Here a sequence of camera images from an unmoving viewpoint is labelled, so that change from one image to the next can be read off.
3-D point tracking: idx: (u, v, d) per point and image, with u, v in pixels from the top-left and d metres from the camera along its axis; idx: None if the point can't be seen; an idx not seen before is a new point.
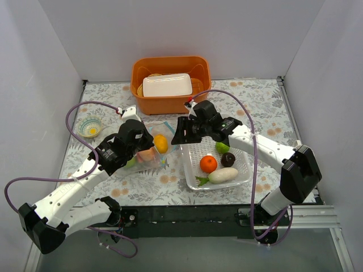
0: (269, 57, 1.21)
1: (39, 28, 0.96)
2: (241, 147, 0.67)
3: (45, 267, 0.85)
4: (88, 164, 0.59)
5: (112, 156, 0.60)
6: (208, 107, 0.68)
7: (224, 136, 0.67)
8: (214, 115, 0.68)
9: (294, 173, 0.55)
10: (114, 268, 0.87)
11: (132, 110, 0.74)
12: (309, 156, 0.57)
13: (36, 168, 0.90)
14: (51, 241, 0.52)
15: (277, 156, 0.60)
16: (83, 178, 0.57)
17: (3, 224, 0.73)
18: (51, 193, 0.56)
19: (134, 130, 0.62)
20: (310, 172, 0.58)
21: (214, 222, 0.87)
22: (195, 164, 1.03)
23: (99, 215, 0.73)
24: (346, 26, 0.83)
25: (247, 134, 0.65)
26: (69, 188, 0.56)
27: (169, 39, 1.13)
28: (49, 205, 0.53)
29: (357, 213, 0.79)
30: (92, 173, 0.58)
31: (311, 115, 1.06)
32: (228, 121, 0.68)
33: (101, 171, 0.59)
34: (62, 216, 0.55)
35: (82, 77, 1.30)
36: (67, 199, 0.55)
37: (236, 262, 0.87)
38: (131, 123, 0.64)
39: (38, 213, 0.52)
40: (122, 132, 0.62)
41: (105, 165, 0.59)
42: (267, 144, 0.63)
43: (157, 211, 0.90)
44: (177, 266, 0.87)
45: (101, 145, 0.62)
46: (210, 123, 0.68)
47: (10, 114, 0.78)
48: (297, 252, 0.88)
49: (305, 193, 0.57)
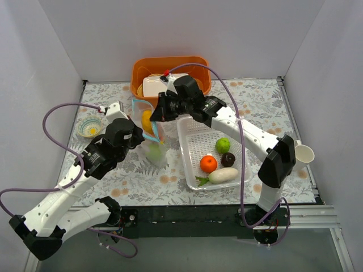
0: (269, 57, 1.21)
1: (38, 28, 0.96)
2: (224, 130, 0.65)
3: (45, 267, 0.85)
4: (74, 171, 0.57)
5: (98, 160, 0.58)
6: (190, 84, 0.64)
7: (206, 117, 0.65)
8: (196, 93, 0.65)
9: (277, 163, 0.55)
10: (114, 268, 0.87)
11: (115, 107, 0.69)
12: (291, 145, 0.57)
13: (36, 168, 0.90)
14: (46, 249, 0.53)
15: (261, 144, 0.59)
16: (70, 187, 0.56)
17: (4, 224, 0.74)
18: (40, 203, 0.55)
19: (122, 130, 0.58)
20: (288, 160, 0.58)
21: (213, 222, 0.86)
22: (195, 164, 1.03)
23: (97, 216, 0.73)
24: (346, 26, 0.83)
25: (232, 119, 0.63)
26: (57, 199, 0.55)
27: (169, 39, 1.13)
28: (37, 217, 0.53)
29: (357, 213, 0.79)
30: (78, 181, 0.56)
31: (311, 115, 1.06)
32: (211, 101, 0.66)
33: (88, 178, 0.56)
34: (54, 224, 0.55)
35: (82, 77, 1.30)
36: (55, 209, 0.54)
37: (237, 262, 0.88)
38: (119, 122, 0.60)
39: (28, 225, 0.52)
40: (109, 132, 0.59)
41: (92, 171, 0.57)
42: (252, 131, 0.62)
43: (156, 211, 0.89)
44: (177, 266, 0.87)
45: (88, 148, 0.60)
46: (191, 101, 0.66)
47: (11, 113, 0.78)
48: (297, 251, 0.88)
49: (281, 179, 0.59)
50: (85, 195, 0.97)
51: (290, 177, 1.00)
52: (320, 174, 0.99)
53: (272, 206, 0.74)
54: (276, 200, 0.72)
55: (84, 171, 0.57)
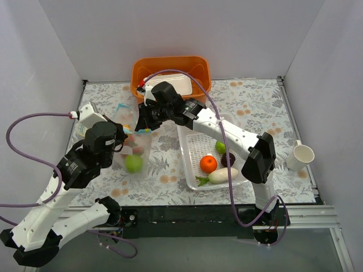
0: (269, 57, 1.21)
1: (38, 29, 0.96)
2: (205, 131, 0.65)
3: (45, 267, 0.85)
4: (54, 183, 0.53)
5: (77, 170, 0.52)
6: (167, 89, 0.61)
7: (188, 120, 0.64)
8: (174, 97, 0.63)
9: (258, 160, 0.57)
10: (114, 268, 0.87)
11: (88, 110, 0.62)
12: (270, 142, 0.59)
13: (36, 169, 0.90)
14: (40, 258, 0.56)
15: (243, 144, 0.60)
16: (51, 202, 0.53)
17: (4, 224, 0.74)
18: (26, 217, 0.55)
19: (102, 136, 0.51)
20: (267, 156, 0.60)
21: (213, 222, 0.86)
22: (195, 164, 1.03)
23: (93, 220, 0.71)
24: (347, 25, 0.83)
25: (212, 120, 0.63)
26: (39, 214, 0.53)
27: (169, 39, 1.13)
28: (23, 233, 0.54)
29: (357, 213, 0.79)
30: (58, 195, 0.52)
31: (311, 115, 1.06)
32: (191, 103, 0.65)
33: (67, 191, 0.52)
34: (44, 236, 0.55)
35: (82, 77, 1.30)
36: (37, 225, 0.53)
37: (237, 262, 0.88)
38: (100, 127, 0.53)
39: (16, 240, 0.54)
40: (88, 138, 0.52)
41: (71, 183, 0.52)
42: (232, 131, 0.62)
43: (157, 211, 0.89)
44: (177, 266, 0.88)
45: (68, 156, 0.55)
46: (171, 106, 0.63)
47: (11, 114, 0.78)
48: (297, 252, 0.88)
49: (264, 176, 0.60)
50: (84, 195, 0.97)
51: (290, 177, 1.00)
52: (319, 174, 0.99)
53: (266, 204, 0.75)
54: (271, 198, 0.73)
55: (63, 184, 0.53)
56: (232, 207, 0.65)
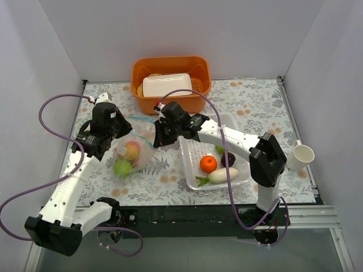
0: (269, 57, 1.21)
1: (39, 28, 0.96)
2: (210, 140, 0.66)
3: (45, 267, 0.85)
4: (75, 157, 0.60)
5: (95, 141, 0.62)
6: (174, 107, 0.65)
7: (194, 133, 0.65)
8: (181, 114, 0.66)
9: (261, 160, 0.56)
10: (114, 268, 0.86)
11: (105, 97, 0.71)
12: (273, 141, 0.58)
13: (37, 168, 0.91)
14: (71, 239, 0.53)
15: (244, 145, 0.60)
16: (77, 171, 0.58)
17: (4, 222, 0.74)
18: (51, 197, 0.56)
19: (108, 109, 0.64)
20: (275, 156, 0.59)
21: (214, 222, 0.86)
22: (195, 164, 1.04)
23: (102, 212, 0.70)
24: (347, 25, 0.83)
25: (215, 128, 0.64)
26: (67, 186, 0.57)
27: (169, 39, 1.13)
28: (55, 209, 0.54)
29: (357, 213, 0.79)
30: (83, 163, 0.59)
31: (311, 115, 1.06)
32: (196, 117, 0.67)
33: (91, 158, 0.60)
34: (72, 213, 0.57)
35: (82, 77, 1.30)
36: (69, 195, 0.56)
37: (237, 262, 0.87)
38: (102, 104, 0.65)
39: (47, 219, 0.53)
40: (95, 115, 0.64)
41: (93, 151, 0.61)
42: (234, 135, 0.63)
43: (157, 211, 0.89)
44: (177, 266, 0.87)
45: (80, 135, 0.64)
46: (178, 122, 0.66)
47: (11, 113, 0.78)
48: (297, 252, 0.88)
49: (274, 177, 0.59)
50: (84, 195, 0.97)
51: (291, 177, 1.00)
52: (319, 174, 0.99)
53: (270, 206, 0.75)
54: (274, 199, 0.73)
55: (85, 153, 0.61)
56: (232, 207, 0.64)
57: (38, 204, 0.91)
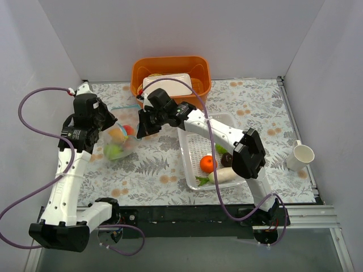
0: (269, 57, 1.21)
1: (38, 29, 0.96)
2: (197, 131, 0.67)
3: (45, 267, 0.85)
4: (65, 154, 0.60)
5: (82, 134, 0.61)
6: (161, 94, 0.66)
7: (180, 121, 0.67)
8: (168, 101, 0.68)
9: (244, 154, 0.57)
10: (114, 268, 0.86)
11: (85, 88, 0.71)
12: (256, 137, 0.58)
13: (37, 168, 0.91)
14: (80, 236, 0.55)
15: (229, 139, 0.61)
16: (70, 169, 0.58)
17: (5, 222, 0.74)
18: (50, 200, 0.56)
19: (89, 100, 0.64)
20: (256, 151, 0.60)
21: (214, 222, 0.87)
22: (195, 164, 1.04)
23: (103, 211, 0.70)
24: (347, 26, 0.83)
25: (201, 119, 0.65)
26: (64, 186, 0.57)
27: (169, 40, 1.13)
28: (56, 211, 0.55)
29: (357, 213, 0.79)
30: (75, 160, 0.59)
31: (311, 115, 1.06)
32: (183, 105, 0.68)
33: (81, 153, 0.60)
34: (75, 212, 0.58)
35: (82, 77, 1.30)
36: (68, 195, 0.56)
37: (237, 263, 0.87)
38: (82, 97, 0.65)
39: (51, 222, 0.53)
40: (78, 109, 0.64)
41: (82, 145, 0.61)
42: (220, 128, 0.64)
43: (156, 211, 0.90)
44: (177, 266, 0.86)
45: (64, 131, 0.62)
46: (165, 109, 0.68)
47: (11, 113, 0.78)
48: (298, 252, 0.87)
49: (253, 170, 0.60)
50: (84, 195, 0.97)
51: (290, 177, 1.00)
52: (319, 174, 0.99)
53: (261, 202, 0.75)
54: (269, 194, 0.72)
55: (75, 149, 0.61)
56: (222, 207, 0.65)
57: (38, 204, 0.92)
